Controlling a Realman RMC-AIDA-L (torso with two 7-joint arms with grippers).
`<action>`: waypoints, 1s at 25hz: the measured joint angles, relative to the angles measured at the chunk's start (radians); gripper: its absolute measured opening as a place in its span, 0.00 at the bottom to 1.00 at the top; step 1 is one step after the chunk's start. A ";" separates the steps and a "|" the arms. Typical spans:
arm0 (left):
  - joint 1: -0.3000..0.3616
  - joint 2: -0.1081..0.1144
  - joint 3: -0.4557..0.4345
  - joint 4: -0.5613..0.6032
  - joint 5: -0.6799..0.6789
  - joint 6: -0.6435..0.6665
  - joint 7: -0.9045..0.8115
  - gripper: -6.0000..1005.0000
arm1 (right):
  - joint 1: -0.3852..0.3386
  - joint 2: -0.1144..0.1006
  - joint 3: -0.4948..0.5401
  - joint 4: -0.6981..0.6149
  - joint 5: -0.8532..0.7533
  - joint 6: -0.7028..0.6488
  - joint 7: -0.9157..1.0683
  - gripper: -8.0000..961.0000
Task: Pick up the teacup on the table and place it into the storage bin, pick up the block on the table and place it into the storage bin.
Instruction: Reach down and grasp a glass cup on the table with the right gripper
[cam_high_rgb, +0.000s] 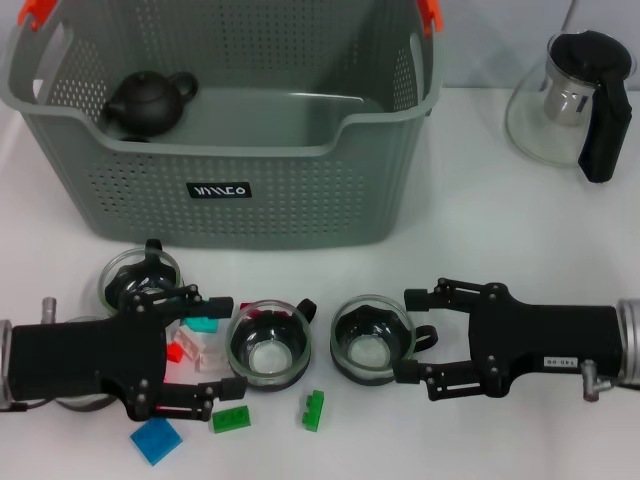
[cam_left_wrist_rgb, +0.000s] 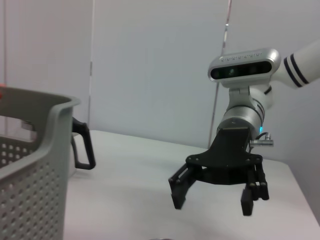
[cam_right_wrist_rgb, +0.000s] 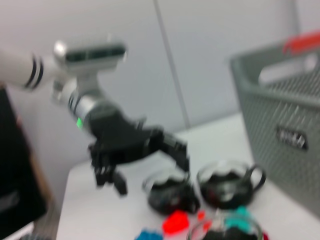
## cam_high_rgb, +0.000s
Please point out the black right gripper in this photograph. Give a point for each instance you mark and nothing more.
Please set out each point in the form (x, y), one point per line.
(550, 340)

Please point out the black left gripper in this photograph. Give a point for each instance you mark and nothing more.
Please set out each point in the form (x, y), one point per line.
(75, 360)

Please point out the glass teacup black sleeve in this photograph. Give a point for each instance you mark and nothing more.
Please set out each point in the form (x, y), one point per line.
(125, 277)
(350, 325)
(270, 345)
(85, 404)

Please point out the green stepped toy brick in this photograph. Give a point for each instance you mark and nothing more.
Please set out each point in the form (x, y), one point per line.
(312, 412)

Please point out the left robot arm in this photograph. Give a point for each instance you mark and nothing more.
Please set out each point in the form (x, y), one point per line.
(5, 360)

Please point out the grey perforated storage basket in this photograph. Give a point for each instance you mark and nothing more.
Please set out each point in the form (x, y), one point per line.
(250, 220)

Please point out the teal square toy plate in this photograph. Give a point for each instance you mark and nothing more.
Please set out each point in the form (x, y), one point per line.
(202, 325)

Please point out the dark red toy brick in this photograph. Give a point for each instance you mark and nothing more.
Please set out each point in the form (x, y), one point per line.
(245, 306)

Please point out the small red toy brick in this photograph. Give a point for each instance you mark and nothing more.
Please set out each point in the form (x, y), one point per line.
(175, 352)

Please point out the green rectangular toy brick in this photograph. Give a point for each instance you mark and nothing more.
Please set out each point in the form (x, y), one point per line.
(230, 419)

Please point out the blue square toy plate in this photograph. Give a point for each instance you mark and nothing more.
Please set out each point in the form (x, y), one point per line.
(155, 441)

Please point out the black clay teapot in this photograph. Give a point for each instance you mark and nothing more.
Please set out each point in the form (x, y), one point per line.
(145, 105)

